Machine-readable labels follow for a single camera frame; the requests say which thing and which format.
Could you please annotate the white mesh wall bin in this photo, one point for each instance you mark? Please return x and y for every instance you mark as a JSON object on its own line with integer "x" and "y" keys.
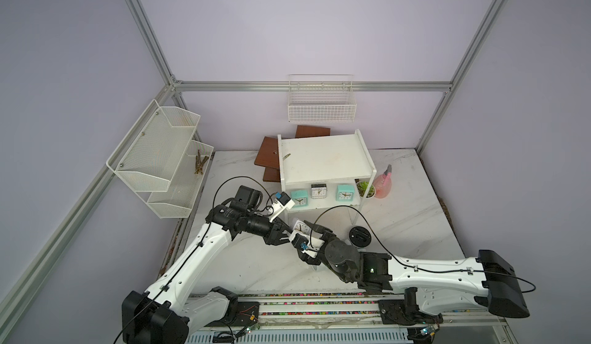
{"x": 178, "y": 201}
{"x": 147, "y": 160}

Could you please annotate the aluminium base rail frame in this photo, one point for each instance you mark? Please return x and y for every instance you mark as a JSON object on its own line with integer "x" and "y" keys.
{"x": 346, "y": 318}

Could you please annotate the green succulent in white pot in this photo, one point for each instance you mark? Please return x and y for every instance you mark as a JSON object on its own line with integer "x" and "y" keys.
{"x": 365, "y": 189}

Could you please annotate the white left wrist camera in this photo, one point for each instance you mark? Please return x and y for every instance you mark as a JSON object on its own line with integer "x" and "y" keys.
{"x": 280, "y": 203}

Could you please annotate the clear square alarm clock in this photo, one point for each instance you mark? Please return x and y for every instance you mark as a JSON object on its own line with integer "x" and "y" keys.
{"x": 319, "y": 191}
{"x": 301, "y": 227}

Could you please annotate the brown wooden step stand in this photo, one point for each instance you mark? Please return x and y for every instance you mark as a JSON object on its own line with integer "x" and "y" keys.
{"x": 268, "y": 154}

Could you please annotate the white two-tier shelf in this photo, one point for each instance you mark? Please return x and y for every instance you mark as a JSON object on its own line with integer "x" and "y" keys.
{"x": 333, "y": 160}

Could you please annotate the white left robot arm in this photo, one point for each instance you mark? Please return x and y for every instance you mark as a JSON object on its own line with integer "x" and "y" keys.
{"x": 194, "y": 274}

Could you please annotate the white wire wall basket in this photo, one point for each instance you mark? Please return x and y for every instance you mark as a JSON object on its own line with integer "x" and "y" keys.
{"x": 321, "y": 98}

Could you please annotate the pink spray bottle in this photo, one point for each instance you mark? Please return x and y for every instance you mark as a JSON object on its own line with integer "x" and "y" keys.
{"x": 383, "y": 183}

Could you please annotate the white mesh upper wall bin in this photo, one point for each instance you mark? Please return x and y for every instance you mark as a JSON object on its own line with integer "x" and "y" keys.
{"x": 147, "y": 160}

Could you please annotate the mint green alarm clock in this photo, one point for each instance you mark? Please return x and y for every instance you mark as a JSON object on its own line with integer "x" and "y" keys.
{"x": 345, "y": 192}
{"x": 300, "y": 198}

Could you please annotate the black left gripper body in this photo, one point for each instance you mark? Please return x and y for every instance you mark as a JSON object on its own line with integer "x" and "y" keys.
{"x": 270, "y": 239}

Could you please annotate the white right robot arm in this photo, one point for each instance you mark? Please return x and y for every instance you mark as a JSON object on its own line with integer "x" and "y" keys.
{"x": 430, "y": 287}

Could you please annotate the white mesh lower wall bin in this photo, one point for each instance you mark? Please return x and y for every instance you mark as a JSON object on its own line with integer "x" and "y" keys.
{"x": 178, "y": 201}

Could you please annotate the black round alarm clock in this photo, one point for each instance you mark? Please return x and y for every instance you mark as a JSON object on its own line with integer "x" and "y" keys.
{"x": 360, "y": 237}

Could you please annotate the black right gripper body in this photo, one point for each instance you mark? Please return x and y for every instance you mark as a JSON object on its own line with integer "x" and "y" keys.
{"x": 322, "y": 254}

